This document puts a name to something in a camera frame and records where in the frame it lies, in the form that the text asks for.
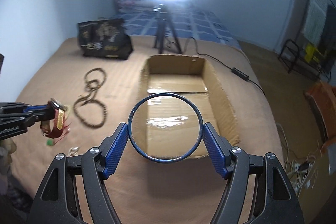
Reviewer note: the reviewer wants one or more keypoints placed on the folded floral quilt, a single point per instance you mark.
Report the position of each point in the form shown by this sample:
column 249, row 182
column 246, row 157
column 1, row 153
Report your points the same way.
column 125, row 6

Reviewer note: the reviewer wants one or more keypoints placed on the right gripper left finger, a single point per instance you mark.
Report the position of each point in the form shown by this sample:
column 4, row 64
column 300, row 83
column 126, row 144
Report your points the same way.
column 56, row 200

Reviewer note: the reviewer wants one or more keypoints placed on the yellow box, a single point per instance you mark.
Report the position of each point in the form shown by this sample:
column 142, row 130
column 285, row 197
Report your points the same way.
column 312, row 54

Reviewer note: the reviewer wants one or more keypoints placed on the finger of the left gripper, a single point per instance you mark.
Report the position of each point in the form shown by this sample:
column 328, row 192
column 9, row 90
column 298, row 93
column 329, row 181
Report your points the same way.
column 16, row 124
column 22, row 108

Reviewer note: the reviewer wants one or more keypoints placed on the dark hanging clothes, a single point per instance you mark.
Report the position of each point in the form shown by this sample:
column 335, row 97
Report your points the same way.
column 327, row 40

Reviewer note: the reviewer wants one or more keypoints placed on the orange covered low table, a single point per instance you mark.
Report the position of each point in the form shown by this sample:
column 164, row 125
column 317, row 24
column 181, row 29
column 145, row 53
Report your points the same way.
column 321, row 97

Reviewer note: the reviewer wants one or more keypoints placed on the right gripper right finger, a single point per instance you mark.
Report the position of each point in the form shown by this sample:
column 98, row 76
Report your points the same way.
column 274, row 199

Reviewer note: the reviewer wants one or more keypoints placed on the blue patterned bedsheet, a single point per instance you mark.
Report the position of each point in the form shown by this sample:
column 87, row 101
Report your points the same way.
column 196, row 23

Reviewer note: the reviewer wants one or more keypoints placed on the red leather strap watch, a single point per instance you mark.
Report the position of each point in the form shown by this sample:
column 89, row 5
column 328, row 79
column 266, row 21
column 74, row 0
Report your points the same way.
column 59, row 119

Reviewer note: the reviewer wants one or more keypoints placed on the white striped hanging towel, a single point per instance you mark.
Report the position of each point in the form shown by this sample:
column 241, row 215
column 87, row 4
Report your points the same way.
column 315, row 20

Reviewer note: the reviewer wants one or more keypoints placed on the white power strip with cables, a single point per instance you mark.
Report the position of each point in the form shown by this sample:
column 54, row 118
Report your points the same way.
column 302, row 171

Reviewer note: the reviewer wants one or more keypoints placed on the black clothes rack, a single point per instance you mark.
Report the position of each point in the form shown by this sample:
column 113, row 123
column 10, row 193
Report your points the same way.
column 293, row 46

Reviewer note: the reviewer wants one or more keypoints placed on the black printed snack bag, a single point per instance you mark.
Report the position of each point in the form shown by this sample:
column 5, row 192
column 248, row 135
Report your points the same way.
column 104, row 38

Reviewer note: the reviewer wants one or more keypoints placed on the black tripod stand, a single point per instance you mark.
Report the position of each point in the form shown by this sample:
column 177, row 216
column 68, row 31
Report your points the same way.
column 165, row 21

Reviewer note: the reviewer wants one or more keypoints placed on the dark blue bangle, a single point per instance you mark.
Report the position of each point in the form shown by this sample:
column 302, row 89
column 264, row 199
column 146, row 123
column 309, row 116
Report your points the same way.
column 165, row 127

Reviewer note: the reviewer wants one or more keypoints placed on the open cardboard box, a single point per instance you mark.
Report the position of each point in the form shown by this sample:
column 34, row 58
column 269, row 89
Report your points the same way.
column 196, row 79

